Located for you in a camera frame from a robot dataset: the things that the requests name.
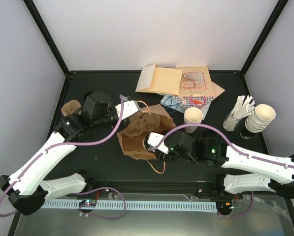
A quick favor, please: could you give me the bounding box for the brown paper bag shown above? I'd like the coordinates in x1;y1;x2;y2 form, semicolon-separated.
117;104;176;163

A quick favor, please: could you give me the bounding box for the single white paper cup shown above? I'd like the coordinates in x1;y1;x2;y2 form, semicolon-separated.
142;137;149;151

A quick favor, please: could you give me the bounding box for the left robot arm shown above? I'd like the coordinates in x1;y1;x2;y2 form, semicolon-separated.
0;91;140;215

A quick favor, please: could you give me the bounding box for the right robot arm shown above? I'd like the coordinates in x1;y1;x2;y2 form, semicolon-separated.
145;132;294;199

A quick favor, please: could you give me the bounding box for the black lid stack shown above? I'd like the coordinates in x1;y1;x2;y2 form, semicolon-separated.
204;129;221;139

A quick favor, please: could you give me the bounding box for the black cup sleeve stack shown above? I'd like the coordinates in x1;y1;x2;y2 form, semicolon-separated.
83;91;93;101

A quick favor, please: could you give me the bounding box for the white paper cup stack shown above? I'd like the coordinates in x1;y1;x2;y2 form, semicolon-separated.
184;107;203;134

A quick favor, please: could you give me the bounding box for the yellow padded envelope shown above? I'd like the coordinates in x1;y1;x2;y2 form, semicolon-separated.
135;64;183;95

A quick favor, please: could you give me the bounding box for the brown cardboard cup carrier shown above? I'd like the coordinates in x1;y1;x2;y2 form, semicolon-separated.
61;100;82;117

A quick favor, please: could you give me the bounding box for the blue checkered paper bag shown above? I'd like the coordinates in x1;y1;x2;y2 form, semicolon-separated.
172;95;215;109

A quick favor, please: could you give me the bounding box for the cakes printed paper bag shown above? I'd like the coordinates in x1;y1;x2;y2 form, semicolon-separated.
176;66;215;97

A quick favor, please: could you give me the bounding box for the tan flat paper bag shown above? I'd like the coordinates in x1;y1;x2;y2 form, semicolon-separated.
212;82;225;99

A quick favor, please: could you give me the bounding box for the jar of white stirrers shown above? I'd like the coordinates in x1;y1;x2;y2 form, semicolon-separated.
223;95;255;132

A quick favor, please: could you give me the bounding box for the white lid stack on sleeve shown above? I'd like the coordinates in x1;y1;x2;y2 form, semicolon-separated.
240;104;276;139

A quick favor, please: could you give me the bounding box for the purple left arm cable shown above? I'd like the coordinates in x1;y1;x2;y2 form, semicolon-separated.
0;94;127;219

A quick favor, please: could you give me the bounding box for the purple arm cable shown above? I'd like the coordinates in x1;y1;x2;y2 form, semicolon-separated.
157;123;294;218
0;94;127;219

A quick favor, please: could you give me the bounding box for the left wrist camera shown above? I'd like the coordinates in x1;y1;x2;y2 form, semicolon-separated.
121;100;140;120

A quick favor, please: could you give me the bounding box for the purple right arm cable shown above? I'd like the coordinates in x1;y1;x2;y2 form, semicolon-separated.
157;123;294;218

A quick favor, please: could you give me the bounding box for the light blue cable duct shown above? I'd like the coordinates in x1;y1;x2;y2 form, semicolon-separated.
42;199;217;213

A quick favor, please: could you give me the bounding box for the black frame post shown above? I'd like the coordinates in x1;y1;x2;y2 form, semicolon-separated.
23;0;69;76
240;0;289;76

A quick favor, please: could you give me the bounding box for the right black frame post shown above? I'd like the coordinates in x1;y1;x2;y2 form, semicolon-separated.
240;0;289;76

